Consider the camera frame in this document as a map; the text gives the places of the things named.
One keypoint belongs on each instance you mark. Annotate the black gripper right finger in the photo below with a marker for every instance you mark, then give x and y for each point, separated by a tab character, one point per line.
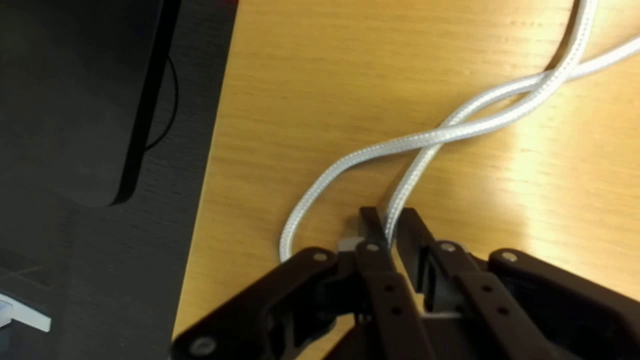
532	306

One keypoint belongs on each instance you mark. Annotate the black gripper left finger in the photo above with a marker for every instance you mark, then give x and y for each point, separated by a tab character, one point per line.
286	312

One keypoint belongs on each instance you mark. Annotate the black flat bar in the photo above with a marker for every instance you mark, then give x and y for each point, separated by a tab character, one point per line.
145	101

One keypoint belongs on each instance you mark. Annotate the white plastic piece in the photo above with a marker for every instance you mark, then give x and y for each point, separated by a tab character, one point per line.
23	312

